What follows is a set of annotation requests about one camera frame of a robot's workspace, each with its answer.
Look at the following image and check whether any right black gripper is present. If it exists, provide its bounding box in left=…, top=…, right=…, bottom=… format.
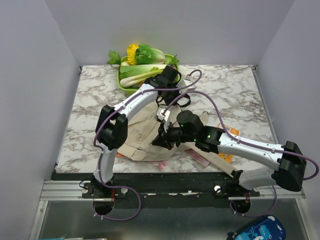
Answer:
left=151, top=120, right=197, bottom=151

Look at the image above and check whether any beige canvas backpack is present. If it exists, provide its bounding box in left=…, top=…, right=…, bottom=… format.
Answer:
left=117, top=102, right=237, bottom=176

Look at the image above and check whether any pink pencil case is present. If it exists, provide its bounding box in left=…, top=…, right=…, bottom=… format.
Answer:
left=154, top=161, right=167, bottom=171

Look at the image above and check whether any orange treehouse book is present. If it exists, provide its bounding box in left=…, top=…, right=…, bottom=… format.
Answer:
left=116, top=152, right=126, bottom=158

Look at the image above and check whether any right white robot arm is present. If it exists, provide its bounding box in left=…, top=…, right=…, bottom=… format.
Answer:
left=151, top=109, right=307, bottom=196

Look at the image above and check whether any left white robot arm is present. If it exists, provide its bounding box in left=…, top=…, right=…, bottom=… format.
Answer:
left=93, top=65, right=182, bottom=198

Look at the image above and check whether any green leafy lettuce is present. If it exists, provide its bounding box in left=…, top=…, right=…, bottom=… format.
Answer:
left=134, top=43, right=166, bottom=65

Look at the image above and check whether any napa cabbage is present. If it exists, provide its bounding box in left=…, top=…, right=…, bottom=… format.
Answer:
left=118, top=64, right=167, bottom=88

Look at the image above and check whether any pink fairy book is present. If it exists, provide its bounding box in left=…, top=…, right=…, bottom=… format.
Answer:
left=185, top=149, right=210, bottom=167

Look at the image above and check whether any green vegetable tray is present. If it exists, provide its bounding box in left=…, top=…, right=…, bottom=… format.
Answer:
left=118, top=54, right=179, bottom=91

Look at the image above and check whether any yellow corn flower vegetable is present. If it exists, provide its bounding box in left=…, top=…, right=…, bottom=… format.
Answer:
left=126, top=43, right=139, bottom=65

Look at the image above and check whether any orange yellow book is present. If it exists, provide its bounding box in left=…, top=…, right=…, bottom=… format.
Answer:
left=216, top=122, right=241, bottom=165

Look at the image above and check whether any blue pencil case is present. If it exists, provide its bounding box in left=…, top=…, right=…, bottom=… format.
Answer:
left=226, top=215, right=287, bottom=240

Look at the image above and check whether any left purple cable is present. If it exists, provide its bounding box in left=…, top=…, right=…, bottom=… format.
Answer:
left=92, top=69, right=203, bottom=222

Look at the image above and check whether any purple cable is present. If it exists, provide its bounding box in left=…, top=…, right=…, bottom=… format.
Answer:
left=92, top=69, right=203, bottom=222
left=162, top=90, right=320, bottom=218

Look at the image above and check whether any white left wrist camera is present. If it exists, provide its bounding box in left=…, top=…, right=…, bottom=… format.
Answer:
left=177, top=79, right=196, bottom=93

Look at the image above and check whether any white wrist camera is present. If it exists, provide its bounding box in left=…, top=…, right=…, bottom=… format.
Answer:
left=155, top=108, right=171, bottom=125
left=177, top=79, right=196, bottom=93

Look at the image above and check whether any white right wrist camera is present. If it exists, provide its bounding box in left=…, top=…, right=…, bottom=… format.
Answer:
left=155, top=108, right=171, bottom=125

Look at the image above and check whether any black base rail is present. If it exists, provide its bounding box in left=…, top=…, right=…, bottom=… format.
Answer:
left=51, top=171, right=292, bottom=210

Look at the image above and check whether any aluminium frame rail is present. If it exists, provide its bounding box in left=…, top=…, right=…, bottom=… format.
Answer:
left=30, top=173, right=318, bottom=240

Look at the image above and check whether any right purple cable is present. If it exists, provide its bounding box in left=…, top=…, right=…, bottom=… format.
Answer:
left=162, top=90, right=320, bottom=218

